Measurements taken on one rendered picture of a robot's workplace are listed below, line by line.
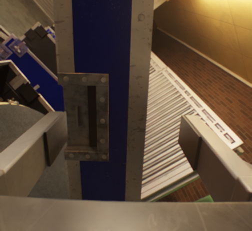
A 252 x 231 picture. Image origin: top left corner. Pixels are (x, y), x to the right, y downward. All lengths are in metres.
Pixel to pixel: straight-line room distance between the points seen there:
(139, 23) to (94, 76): 0.08
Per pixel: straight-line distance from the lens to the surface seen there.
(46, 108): 1.44
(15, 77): 1.48
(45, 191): 0.98
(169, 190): 2.26
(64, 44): 0.24
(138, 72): 0.23
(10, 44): 1.85
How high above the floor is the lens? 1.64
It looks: 10 degrees down
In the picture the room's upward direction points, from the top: 55 degrees clockwise
